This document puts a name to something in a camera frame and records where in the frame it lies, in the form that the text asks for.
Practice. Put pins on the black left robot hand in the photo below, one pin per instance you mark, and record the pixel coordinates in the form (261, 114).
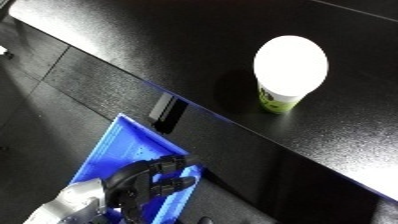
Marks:
(127, 186)

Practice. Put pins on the white paper cup green band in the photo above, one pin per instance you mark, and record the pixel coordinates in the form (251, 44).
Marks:
(290, 65)

